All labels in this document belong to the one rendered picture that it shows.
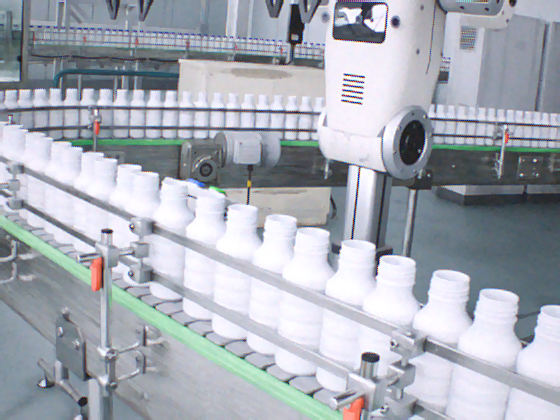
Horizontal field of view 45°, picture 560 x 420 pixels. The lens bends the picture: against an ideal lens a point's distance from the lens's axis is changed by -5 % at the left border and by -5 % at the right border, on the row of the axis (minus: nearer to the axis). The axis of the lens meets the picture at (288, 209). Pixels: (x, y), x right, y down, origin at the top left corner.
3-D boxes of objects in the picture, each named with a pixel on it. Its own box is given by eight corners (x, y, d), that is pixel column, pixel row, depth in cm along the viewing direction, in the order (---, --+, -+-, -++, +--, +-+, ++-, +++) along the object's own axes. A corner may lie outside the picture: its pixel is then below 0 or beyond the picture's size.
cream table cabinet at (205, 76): (293, 205, 609) (306, 66, 582) (329, 225, 555) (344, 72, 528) (169, 209, 560) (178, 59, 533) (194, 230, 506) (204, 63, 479)
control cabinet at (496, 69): (491, 192, 751) (513, 14, 707) (523, 203, 708) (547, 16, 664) (432, 193, 715) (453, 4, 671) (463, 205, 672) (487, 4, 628)
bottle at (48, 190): (54, 226, 130) (55, 139, 126) (82, 230, 129) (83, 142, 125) (37, 233, 124) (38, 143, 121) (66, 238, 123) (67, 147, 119)
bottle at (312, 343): (335, 368, 83) (351, 234, 79) (302, 383, 79) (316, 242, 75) (297, 351, 87) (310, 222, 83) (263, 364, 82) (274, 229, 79)
